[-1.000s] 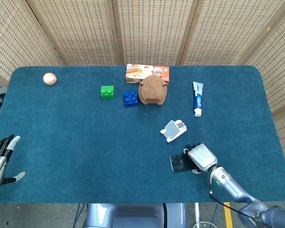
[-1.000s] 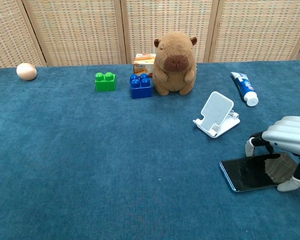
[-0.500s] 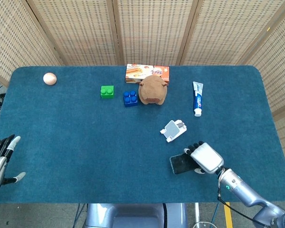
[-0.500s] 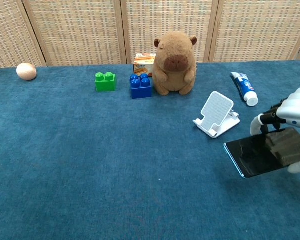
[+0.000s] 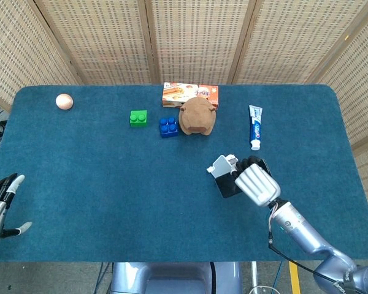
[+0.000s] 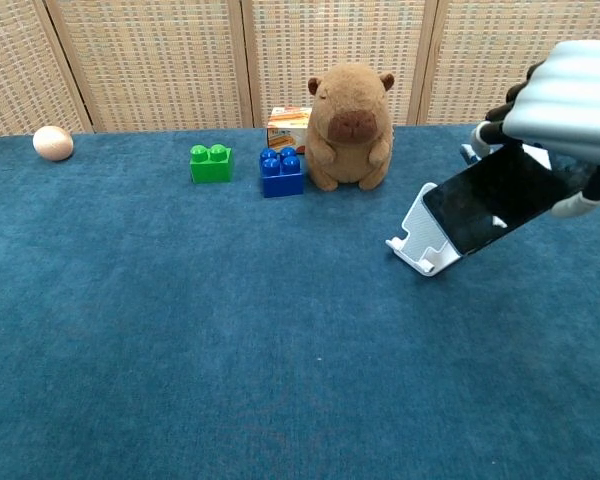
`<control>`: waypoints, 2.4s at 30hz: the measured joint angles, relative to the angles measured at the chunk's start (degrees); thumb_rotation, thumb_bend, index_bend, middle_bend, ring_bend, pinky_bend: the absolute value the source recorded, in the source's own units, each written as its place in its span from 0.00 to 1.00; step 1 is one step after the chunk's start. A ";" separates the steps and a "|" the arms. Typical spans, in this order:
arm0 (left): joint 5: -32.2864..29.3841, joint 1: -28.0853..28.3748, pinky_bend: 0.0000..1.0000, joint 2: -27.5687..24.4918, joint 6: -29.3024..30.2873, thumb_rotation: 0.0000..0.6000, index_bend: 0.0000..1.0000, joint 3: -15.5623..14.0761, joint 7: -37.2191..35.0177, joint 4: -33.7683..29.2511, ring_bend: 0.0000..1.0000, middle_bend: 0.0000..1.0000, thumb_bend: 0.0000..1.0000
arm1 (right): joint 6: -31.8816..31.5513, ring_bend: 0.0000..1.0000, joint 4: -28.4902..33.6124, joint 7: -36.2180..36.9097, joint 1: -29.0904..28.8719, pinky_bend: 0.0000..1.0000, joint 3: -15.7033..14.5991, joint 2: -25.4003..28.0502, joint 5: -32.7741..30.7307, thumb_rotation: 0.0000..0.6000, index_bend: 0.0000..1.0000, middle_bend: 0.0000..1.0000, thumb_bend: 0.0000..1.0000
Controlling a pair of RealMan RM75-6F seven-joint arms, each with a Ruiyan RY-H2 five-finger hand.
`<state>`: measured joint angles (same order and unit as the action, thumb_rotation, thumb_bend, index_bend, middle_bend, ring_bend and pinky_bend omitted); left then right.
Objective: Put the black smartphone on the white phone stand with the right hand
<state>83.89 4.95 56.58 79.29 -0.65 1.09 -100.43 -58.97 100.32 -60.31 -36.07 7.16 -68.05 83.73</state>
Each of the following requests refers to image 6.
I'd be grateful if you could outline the brown capybara plush toy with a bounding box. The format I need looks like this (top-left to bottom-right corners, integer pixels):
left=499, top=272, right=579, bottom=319
left=304, top=62, right=396, bottom=192

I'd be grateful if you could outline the beige egg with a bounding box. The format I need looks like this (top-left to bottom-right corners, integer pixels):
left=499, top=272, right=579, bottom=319
left=32, top=125, right=75, bottom=162

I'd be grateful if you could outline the blue building block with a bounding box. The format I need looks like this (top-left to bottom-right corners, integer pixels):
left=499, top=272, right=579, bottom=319
left=258, top=146, right=306, bottom=199

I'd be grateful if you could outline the blue velvet table cloth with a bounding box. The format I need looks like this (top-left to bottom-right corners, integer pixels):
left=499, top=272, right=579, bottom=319
left=0, top=118, right=600, bottom=480

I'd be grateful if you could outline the black smartphone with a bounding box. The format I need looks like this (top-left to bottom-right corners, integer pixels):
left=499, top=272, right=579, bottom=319
left=422, top=141, right=585, bottom=258

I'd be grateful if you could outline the green building block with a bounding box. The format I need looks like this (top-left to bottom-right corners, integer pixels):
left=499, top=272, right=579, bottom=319
left=189, top=143, right=235, bottom=185

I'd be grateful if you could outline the white phone stand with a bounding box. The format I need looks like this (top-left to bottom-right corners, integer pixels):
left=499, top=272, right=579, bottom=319
left=385, top=182, right=467, bottom=278

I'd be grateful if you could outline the woven rattan folding screen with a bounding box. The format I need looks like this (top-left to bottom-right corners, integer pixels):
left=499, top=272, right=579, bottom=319
left=0, top=0, right=600, bottom=139

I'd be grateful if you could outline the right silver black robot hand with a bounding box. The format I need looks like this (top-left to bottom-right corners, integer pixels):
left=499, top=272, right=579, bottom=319
left=469, top=39, right=600, bottom=219

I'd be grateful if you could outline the orange white snack box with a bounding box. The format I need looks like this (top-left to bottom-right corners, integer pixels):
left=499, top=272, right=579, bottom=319
left=266, top=105, right=314, bottom=154

